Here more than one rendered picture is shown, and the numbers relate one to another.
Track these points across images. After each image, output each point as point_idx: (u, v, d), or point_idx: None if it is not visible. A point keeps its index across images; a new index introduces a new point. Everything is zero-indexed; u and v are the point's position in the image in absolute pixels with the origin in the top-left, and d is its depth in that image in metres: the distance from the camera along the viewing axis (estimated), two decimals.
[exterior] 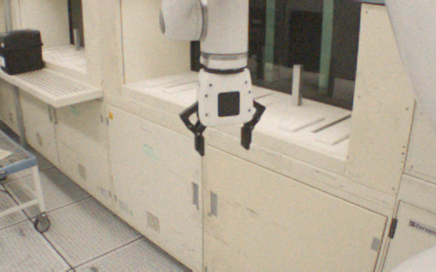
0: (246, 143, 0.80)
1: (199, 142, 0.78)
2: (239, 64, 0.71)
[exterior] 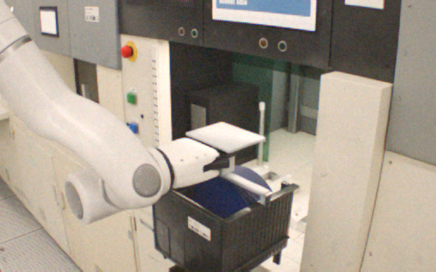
0: None
1: (212, 147, 0.82)
2: None
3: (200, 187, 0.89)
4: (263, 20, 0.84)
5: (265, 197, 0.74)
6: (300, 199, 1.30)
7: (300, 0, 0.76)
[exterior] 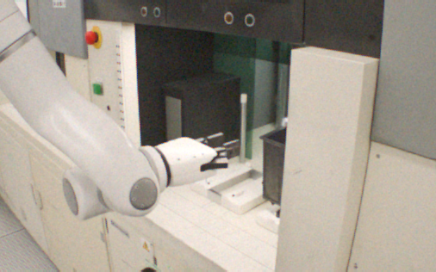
0: (231, 154, 0.80)
1: (211, 146, 0.82)
2: None
3: None
4: None
5: None
6: None
7: None
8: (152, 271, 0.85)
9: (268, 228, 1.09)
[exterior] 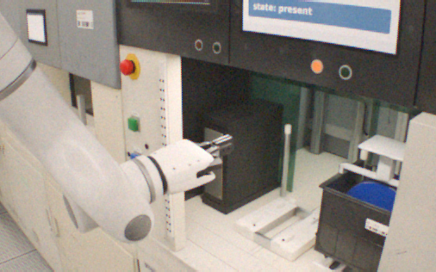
0: (226, 151, 0.81)
1: None
2: None
3: (355, 192, 0.97)
4: (317, 34, 0.60)
5: None
6: None
7: (375, 9, 0.52)
8: None
9: None
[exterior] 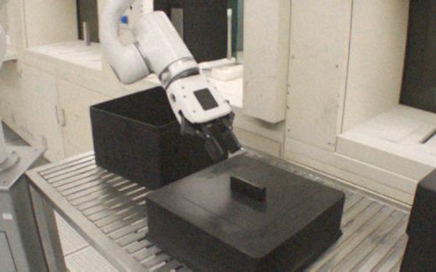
0: (234, 142, 0.81)
1: (213, 145, 0.78)
2: (195, 64, 0.82)
3: None
4: None
5: None
6: None
7: None
8: (161, 88, 1.28)
9: None
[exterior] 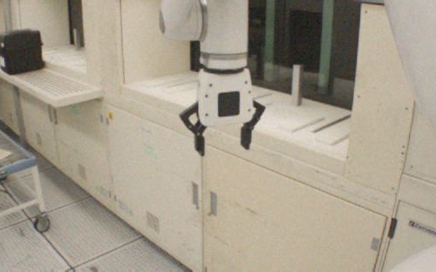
0: (246, 143, 0.80)
1: (199, 142, 0.78)
2: (239, 64, 0.71)
3: None
4: None
5: None
6: None
7: None
8: None
9: None
